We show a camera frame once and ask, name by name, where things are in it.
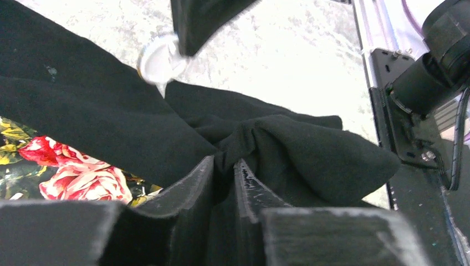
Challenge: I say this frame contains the black floral print t-shirt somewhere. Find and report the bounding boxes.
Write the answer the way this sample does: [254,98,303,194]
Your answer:
[1,1,400,207]

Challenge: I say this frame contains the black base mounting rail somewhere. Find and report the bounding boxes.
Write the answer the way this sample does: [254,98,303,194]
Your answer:
[352,0,470,266]

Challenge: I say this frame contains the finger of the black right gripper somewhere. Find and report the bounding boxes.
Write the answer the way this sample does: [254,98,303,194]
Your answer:
[170,0,256,57]

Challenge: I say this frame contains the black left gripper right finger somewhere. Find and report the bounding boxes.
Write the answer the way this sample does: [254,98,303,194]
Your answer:
[234,160,432,265]

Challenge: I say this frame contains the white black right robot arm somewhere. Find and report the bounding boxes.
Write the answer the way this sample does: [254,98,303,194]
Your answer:
[171,1,469,115]

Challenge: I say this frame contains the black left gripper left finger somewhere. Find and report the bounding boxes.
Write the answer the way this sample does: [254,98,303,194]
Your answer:
[1,156,213,265]

